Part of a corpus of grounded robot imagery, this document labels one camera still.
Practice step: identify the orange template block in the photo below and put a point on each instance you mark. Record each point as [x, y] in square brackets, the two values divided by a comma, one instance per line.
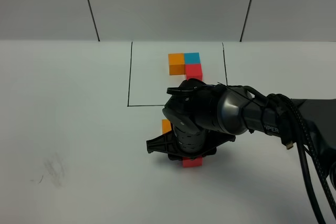
[176, 64]

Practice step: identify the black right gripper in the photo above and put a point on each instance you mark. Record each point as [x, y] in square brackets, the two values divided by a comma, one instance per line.
[178, 144]

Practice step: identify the red template block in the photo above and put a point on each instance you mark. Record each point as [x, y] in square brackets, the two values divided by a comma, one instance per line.
[194, 71]

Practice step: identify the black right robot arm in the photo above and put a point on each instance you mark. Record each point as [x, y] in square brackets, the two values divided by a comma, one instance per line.
[204, 116]

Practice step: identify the blue template block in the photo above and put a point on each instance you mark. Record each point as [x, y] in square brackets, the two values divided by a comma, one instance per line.
[192, 58]

